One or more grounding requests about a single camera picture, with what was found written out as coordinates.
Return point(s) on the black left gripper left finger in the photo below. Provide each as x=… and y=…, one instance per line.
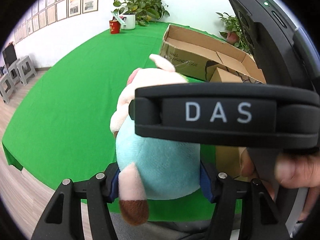
x=62, y=218

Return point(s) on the long brown cardboard box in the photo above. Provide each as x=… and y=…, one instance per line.
x=224, y=76

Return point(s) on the plush pig toy blue shirt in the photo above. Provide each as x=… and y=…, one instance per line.
x=150, y=168

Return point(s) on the person's right hand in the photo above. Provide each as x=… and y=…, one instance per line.
x=290, y=172

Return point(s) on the green table cloth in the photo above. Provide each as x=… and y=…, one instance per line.
x=61, y=128

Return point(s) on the right potted green plant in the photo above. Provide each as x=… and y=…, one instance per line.
x=232, y=32

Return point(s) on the potted green plant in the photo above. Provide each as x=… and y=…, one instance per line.
x=144, y=10
x=232, y=32

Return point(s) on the large open cardboard box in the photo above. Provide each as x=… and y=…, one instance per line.
x=197, y=55

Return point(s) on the grey plastic stool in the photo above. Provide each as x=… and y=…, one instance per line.
x=25, y=69

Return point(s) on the left potted green plant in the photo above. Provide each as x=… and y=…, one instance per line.
x=144, y=10

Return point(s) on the white enamel mug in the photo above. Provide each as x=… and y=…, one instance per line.
x=130, y=21

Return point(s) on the framed certificates on wall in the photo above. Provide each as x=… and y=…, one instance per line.
x=46, y=12

